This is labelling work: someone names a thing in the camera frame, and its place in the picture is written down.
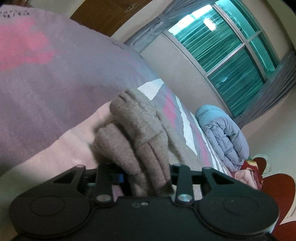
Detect beige fleece pants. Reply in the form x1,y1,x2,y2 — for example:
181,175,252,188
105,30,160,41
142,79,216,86
93,89,204,197

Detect striped pink grey bedsheet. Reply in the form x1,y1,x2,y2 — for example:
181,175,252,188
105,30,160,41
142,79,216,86
1,5,229,240

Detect folded light blue duvet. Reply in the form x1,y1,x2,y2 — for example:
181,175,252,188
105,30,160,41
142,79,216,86
195,104,249,172

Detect folded pink blanket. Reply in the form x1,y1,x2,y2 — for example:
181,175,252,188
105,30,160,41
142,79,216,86
234,170,258,189

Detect red folded clothes pile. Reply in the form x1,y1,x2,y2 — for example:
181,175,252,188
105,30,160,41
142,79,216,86
241,158,263,190

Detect brown wooden door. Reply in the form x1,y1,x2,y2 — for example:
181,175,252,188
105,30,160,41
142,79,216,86
70,0,151,37

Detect red heart-shaped headboard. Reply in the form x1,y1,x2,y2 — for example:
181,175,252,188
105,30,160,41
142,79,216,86
252,155,296,241

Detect grey curtain left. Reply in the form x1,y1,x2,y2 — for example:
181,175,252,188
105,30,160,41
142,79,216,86
125,0,215,53

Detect grey curtain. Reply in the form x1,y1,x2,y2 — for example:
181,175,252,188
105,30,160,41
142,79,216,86
234,50,295,128
125,0,215,53

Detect grey curtain right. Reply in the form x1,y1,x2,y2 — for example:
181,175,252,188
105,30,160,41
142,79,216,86
234,50,295,128

